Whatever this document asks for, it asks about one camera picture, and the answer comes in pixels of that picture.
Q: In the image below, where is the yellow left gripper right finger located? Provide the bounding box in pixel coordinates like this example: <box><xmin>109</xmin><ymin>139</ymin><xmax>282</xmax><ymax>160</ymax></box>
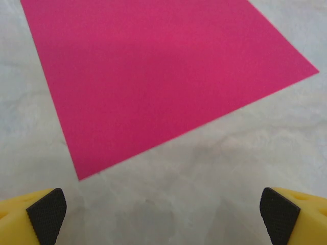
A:
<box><xmin>259</xmin><ymin>187</ymin><xmax>327</xmax><ymax>245</ymax></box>

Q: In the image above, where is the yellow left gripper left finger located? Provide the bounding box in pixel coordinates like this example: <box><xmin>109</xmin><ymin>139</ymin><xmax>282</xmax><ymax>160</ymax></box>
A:
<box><xmin>0</xmin><ymin>188</ymin><xmax>67</xmax><ymax>245</ymax></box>

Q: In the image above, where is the pink cloth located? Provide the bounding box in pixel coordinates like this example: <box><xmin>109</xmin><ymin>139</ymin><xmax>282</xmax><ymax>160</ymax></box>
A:
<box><xmin>19</xmin><ymin>0</ymin><xmax>320</xmax><ymax>181</ymax></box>

